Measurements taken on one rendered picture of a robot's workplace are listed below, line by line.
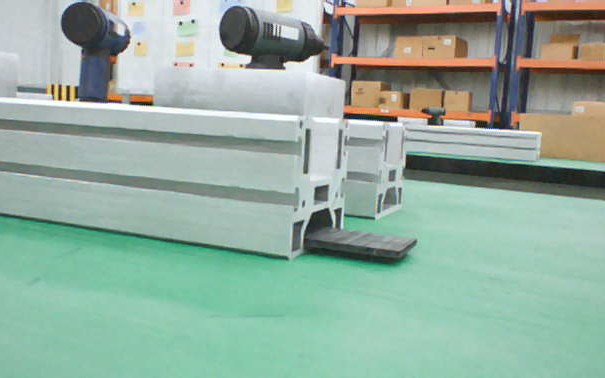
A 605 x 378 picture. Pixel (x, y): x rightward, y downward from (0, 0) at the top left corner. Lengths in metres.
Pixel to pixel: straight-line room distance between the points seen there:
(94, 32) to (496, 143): 1.33
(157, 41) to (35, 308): 3.98
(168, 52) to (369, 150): 3.65
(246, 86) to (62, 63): 8.45
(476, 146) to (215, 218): 1.62
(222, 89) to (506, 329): 0.39
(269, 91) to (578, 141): 1.87
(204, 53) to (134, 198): 3.58
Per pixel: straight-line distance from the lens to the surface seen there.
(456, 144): 1.98
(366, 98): 10.78
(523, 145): 1.94
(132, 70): 4.36
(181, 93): 0.62
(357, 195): 0.55
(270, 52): 0.84
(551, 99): 10.92
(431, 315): 0.29
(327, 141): 0.44
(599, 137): 2.36
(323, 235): 0.41
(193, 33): 4.05
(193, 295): 0.30
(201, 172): 0.40
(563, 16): 10.82
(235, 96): 0.59
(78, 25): 0.91
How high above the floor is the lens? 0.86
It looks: 6 degrees down
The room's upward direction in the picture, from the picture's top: 4 degrees clockwise
